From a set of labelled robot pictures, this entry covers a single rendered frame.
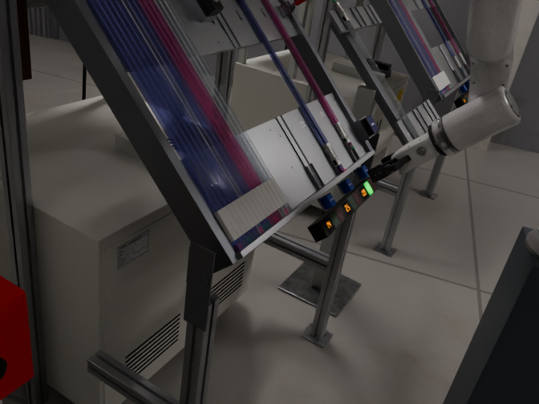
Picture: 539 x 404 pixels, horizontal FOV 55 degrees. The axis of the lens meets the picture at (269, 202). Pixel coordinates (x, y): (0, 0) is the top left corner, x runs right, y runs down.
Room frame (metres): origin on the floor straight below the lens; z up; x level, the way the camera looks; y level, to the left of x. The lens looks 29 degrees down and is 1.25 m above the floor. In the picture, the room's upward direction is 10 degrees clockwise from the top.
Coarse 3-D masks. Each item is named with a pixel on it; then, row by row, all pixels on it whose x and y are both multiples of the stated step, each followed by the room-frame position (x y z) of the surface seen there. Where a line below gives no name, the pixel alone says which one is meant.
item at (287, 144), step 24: (288, 120) 1.16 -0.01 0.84; (264, 144) 1.03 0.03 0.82; (288, 144) 1.10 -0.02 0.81; (312, 144) 1.17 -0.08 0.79; (336, 144) 1.25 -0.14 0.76; (360, 144) 1.35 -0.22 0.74; (288, 168) 1.04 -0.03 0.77; (312, 168) 1.10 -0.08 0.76; (336, 168) 1.17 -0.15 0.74; (288, 192) 0.98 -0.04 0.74; (312, 192) 1.05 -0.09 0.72
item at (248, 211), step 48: (96, 0) 0.93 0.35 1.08; (144, 0) 1.04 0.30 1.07; (144, 48) 0.94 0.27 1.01; (192, 48) 1.05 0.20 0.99; (144, 96) 0.87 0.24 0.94; (192, 96) 0.95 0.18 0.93; (192, 144) 0.86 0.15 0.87; (240, 144) 0.96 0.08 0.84; (240, 192) 0.86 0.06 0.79; (240, 240) 0.78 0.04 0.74
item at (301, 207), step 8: (368, 152) 1.31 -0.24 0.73; (360, 160) 1.25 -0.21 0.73; (352, 168) 1.19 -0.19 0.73; (336, 176) 1.14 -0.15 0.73; (344, 176) 1.14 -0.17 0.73; (328, 184) 1.07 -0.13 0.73; (320, 192) 1.03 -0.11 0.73; (304, 200) 1.00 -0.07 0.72; (312, 200) 0.99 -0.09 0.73; (296, 208) 0.93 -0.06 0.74; (304, 208) 0.95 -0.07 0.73; (288, 216) 0.90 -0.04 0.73; (280, 224) 0.87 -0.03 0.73; (264, 232) 0.83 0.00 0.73; (272, 232) 0.84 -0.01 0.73; (256, 240) 0.79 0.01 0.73; (264, 240) 0.81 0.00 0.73; (248, 248) 0.77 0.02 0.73; (240, 256) 0.75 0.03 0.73
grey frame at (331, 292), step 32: (0, 0) 0.93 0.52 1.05; (0, 32) 0.92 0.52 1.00; (0, 64) 0.92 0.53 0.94; (224, 64) 1.59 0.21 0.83; (0, 96) 0.94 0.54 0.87; (0, 128) 0.93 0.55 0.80; (0, 160) 0.94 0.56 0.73; (32, 224) 0.95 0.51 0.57; (352, 224) 1.39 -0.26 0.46; (32, 256) 0.95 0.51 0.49; (32, 288) 0.94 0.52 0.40; (32, 320) 0.93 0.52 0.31; (320, 320) 1.37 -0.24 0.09; (32, 352) 0.92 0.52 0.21; (192, 352) 0.72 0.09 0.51; (32, 384) 0.92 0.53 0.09; (192, 384) 0.70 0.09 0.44
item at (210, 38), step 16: (176, 0) 1.14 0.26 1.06; (224, 0) 1.28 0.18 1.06; (256, 0) 1.40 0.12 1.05; (272, 0) 1.47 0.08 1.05; (192, 16) 1.14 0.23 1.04; (224, 16) 1.24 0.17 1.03; (240, 16) 1.29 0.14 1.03; (256, 16) 1.35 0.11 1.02; (192, 32) 1.10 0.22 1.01; (208, 32) 1.15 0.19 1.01; (224, 32) 1.19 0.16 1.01; (240, 32) 1.24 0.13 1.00; (272, 32) 1.36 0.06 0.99; (288, 32) 1.42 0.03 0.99; (112, 48) 0.90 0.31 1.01; (208, 48) 1.11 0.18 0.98; (224, 48) 1.15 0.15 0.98; (240, 48) 1.22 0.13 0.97
